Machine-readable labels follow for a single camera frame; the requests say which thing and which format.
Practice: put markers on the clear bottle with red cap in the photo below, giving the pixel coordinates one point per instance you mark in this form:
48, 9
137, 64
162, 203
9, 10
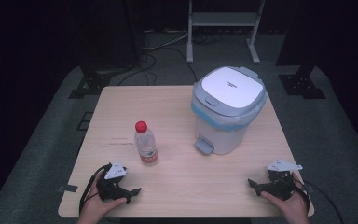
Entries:
146, 146

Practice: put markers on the white pedal trash can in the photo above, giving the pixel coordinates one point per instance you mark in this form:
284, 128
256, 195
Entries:
227, 93

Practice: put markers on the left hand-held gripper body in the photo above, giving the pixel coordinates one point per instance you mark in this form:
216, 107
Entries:
110, 188

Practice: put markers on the person's right hand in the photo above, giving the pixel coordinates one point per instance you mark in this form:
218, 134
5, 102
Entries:
290, 207

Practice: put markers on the white metal stand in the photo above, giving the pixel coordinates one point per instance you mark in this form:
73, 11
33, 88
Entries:
223, 19

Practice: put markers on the black stand base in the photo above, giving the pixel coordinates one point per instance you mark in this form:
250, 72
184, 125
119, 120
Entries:
301, 84
90, 82

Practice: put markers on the blue trash bag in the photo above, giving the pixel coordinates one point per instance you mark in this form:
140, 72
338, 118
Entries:
211, 119

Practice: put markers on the grey tape strip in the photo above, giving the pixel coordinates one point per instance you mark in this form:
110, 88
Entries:
67, 188

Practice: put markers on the person's left hand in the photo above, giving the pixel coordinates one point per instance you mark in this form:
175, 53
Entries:
94, 208

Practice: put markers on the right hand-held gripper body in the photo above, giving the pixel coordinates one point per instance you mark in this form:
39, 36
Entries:
281, 186

